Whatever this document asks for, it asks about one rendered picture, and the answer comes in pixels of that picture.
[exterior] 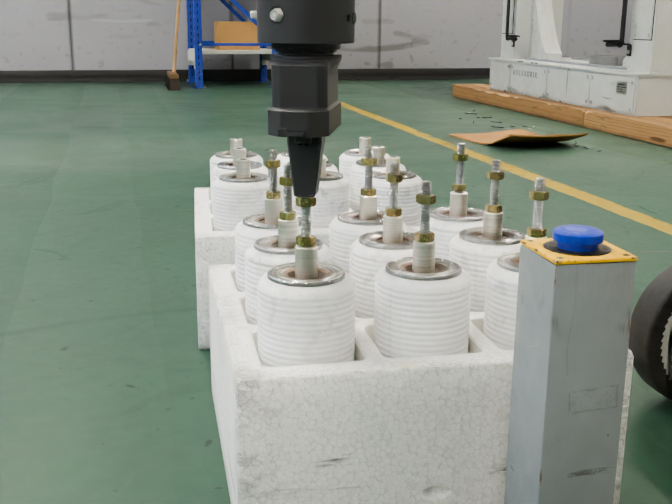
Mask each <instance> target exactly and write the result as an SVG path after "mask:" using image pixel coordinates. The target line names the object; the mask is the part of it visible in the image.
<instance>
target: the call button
mask: <svg viewBox="0 0 672 504"><path fill-rule="evenodd" d="M552 238H553V239H554V240H555V241H557V247H558V248H560V249H563V250H567V251H573V252H591V251H595V250H597V249H598V244H601V243H603V240H604V232H603V231H601V230H600V229H598V228H596V227H592V226H586V225H560V226H557V227H556V228H554V229H553V236H552Z"/></svg>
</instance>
